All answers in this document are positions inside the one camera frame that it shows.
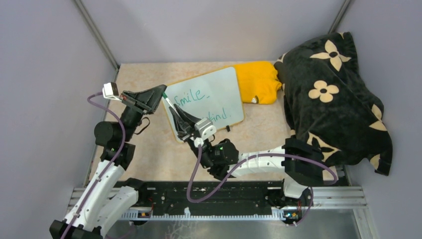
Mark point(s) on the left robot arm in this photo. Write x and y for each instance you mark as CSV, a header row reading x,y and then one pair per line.
x,y
95,212

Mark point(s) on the white marker pen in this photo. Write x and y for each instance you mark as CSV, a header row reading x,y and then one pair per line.
x,y
171,105

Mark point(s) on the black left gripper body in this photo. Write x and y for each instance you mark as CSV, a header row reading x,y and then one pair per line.
x,y
132,105

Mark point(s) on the folded yellow cloth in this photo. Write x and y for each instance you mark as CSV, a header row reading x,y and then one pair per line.
x,y
258,82

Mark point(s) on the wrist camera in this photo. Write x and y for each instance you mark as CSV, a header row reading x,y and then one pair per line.
x,y
205,128
110,91

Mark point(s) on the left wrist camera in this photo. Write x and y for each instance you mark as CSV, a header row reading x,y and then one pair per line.
x,y
110,91

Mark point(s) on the black floral blanket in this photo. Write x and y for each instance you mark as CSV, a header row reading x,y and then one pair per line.
x,y
327,104

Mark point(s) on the right metal corner post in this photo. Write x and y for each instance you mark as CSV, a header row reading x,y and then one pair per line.
x,y
339,16

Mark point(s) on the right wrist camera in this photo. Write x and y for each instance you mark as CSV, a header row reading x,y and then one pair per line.
x,y
205,128

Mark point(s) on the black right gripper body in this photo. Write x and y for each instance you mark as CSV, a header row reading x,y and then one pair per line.
x,y
189,135

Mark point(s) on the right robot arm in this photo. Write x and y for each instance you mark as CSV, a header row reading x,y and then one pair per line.
x,y
301,162

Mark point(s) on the left metal corner post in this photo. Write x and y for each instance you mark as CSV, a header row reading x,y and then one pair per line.
x,y
95,32

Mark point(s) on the yellow-framed whiteboard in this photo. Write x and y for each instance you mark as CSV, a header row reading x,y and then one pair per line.
x,y
214,95

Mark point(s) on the metal corner post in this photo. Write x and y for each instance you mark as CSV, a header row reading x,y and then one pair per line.
x,y
339,16
95,32

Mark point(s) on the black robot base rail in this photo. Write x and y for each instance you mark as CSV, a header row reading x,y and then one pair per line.
x,y
253,200

